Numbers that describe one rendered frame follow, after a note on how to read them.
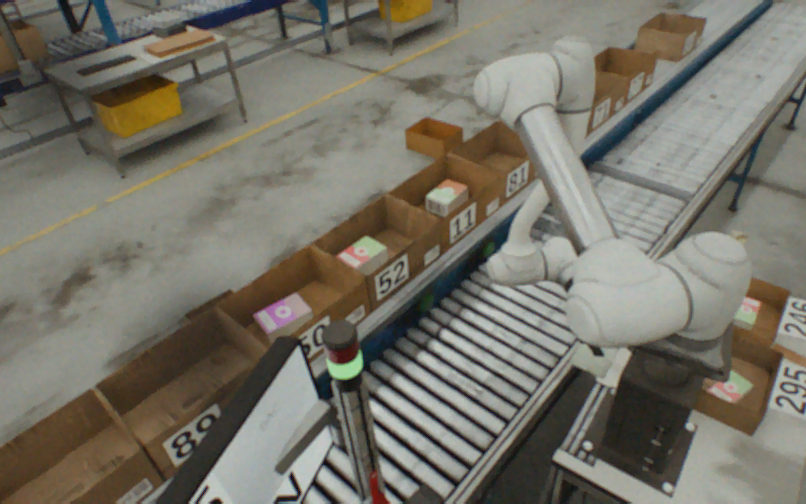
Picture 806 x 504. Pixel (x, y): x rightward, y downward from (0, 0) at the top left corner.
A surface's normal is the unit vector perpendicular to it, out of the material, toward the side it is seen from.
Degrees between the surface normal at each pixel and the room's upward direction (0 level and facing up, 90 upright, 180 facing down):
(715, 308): 89
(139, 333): 0
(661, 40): 90
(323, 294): 0
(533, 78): 33
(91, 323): 0
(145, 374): 89
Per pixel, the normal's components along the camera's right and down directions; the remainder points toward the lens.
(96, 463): -0.05, -0.78
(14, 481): 0.74, 0.37
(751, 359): -0.62, 0.52
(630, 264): 0.14, -0.47
